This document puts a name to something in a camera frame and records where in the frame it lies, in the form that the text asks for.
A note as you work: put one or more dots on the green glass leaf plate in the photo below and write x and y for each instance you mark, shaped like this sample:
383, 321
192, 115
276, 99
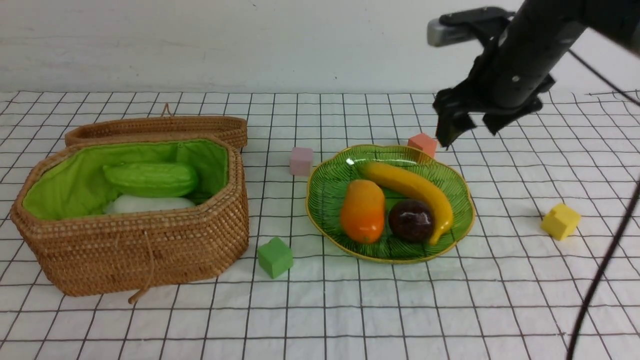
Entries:
326, 189

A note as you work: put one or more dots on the woven rattan basket lid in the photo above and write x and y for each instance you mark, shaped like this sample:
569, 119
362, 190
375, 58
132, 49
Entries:
229, 129

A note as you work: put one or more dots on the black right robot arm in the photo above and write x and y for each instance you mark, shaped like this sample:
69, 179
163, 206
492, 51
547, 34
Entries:
617, 20

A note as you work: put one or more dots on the white toy radish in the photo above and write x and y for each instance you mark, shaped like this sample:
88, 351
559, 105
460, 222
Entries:
129, 204

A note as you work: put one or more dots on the green foam cube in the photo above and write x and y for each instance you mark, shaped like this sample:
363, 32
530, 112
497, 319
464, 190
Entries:
275, 257

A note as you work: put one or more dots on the orange toy mango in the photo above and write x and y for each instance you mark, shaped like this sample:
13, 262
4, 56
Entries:
363, 213

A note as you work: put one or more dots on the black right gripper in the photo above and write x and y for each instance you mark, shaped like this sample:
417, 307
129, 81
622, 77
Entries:
506, 78

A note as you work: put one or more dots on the orange foam cube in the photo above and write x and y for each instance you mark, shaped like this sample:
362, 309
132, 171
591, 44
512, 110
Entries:
424, 143

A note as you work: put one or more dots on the purple toy mangosteen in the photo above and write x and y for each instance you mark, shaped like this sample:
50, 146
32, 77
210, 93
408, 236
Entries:
412, 221

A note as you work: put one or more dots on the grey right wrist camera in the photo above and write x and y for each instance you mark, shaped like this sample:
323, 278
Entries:
481, 23

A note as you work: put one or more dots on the white grid tablecloth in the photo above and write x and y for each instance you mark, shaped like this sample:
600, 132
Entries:
508, 291

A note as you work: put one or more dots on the yellow foam cube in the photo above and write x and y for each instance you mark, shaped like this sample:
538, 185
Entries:
560, 222

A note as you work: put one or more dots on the pink foam cube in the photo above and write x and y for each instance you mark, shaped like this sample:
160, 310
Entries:
301, 161

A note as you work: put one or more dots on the woven rattan basket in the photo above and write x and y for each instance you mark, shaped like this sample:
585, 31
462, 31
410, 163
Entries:
84, 251

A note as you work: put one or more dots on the yellow toy banana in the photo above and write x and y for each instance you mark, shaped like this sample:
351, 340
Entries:
415, 187

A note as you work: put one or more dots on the green toy gourd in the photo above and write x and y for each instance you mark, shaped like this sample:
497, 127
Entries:
152, 179

